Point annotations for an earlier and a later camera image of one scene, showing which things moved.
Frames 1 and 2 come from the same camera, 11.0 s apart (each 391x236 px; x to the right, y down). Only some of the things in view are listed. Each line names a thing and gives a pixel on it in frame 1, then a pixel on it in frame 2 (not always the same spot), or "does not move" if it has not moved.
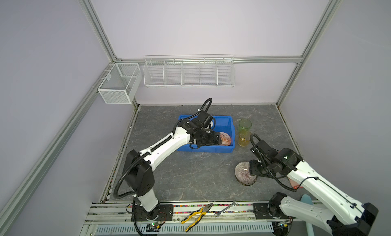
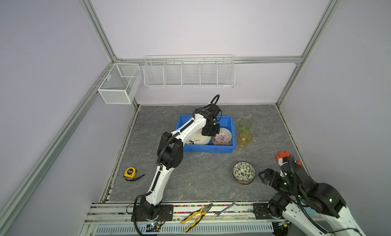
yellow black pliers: x=202 y=211 does not move
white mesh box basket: x=120 y=84 does not move
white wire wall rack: x=190 y=71 does not move
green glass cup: x=244 y=124 does not move
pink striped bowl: x=242 y=174 -> x=223 y=138
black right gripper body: x=258 y=168 -> x=280 y=184
